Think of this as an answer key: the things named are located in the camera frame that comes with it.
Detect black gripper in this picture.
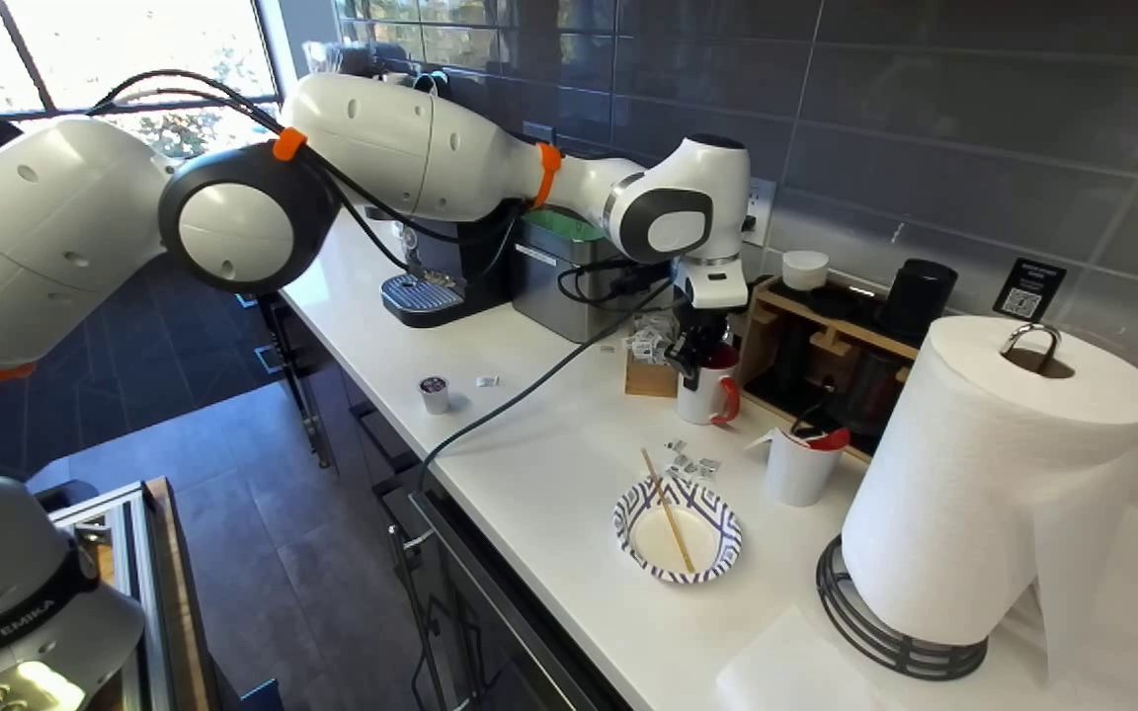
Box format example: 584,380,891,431
675,305,741,393

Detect white cup with red stirrers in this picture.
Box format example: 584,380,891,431
669,351,746,431

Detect small wooden crate with packets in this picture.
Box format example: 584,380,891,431
622,323,687,403

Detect white cup with red spoon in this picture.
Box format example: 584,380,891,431
760,417,855,511

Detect small silver wrappers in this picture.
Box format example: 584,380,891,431
663,439,727,481

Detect wooden countertop organizer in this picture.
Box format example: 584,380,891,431
731,274,926,459

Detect white round lid stack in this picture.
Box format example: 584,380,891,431
779,249,833,295

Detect wooden stir stick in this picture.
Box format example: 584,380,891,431
636,448,705,577

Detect patterned bowl with utensils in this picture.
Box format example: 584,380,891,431
613,471,746,594

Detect stainless steel container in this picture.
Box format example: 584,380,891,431
509,201,654,347

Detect black cylindrical canister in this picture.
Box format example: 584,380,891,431
883,257,966,347

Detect black silver Keurig coffee machine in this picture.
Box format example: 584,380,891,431
328,39,528,332

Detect small coffee pod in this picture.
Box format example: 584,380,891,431
414,373,455,419

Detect white paper towel roll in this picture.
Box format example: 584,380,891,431
839,314,1138,688

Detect black QR code sign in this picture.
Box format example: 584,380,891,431
991,253,1071,330

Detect dark wood cabinet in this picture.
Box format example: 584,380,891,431
248,292,631,711

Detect window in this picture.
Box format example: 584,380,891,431
0,0,291,162

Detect black power cable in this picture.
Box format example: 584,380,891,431
414,270,681,476

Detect black wire paper towel holder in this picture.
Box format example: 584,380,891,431
816,322,1066,683

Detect black camera tripod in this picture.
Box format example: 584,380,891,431
248,289,336,465

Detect aluminium robot stand frame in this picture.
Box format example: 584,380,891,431
48,476,220,711

